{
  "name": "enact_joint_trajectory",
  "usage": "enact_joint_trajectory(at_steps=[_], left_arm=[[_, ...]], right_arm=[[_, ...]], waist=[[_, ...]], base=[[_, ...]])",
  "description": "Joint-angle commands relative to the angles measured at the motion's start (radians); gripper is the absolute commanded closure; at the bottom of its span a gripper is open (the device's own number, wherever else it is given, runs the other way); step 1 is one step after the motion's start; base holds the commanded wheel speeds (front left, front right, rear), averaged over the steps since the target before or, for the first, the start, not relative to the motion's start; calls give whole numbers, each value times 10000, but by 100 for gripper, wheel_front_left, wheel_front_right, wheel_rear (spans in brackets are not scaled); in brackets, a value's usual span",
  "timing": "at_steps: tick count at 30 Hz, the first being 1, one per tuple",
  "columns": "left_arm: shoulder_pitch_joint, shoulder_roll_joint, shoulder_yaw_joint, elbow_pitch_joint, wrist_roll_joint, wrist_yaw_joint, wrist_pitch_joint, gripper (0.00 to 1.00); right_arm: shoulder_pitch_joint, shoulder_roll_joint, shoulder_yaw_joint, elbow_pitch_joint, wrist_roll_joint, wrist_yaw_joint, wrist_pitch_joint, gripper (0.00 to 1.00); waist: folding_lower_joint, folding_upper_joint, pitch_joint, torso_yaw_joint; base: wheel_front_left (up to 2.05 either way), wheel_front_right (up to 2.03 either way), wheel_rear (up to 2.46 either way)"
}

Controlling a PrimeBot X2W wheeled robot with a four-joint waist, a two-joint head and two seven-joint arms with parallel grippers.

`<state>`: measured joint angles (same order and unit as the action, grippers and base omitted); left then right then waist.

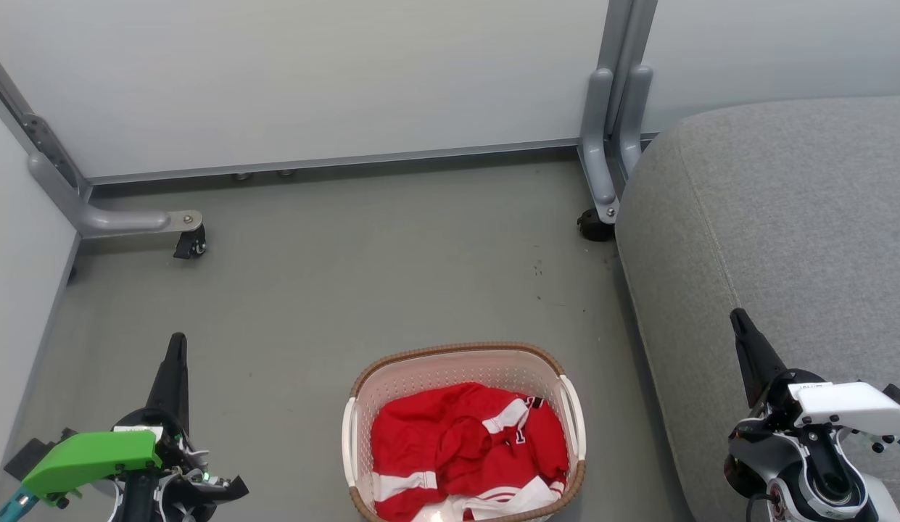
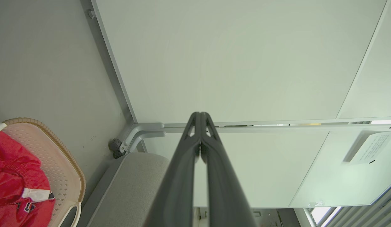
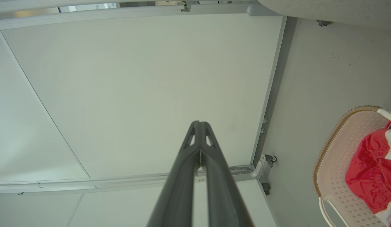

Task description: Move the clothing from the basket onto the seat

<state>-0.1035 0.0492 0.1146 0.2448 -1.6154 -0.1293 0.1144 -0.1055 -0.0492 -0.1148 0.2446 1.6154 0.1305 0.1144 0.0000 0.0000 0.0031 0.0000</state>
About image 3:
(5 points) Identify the red garment with white trim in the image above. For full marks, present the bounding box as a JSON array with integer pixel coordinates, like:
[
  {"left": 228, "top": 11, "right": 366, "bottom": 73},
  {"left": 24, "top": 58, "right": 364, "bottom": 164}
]
[{"left": 345, "top": 121, "right": 391, "bottom": 227}]

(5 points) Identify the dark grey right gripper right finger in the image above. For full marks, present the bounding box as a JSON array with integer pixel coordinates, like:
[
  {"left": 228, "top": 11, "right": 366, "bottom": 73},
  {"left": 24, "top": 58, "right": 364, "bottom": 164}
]
[{"left": 200, "top": 121, "right": 254, "bottom": 227}]

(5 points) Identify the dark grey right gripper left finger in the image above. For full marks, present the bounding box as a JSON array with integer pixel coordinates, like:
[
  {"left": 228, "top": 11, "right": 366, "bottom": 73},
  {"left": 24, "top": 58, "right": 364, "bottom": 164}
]
[{"left": 147, "top": 120, "right": 202, "bottom": 227}]

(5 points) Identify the grey metal partition foot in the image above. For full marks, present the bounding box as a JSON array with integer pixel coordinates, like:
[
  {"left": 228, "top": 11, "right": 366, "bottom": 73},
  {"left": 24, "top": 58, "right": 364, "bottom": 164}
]
[{"left": 230, "top": 154, "right": 277, "bottom": 184}]

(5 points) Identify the cream perforated laundry basket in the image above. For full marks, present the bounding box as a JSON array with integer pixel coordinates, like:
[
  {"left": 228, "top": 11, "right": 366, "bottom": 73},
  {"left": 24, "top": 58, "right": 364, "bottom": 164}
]
[{"left": 313, "top": 106, "right": 391, "bottom": 227}]

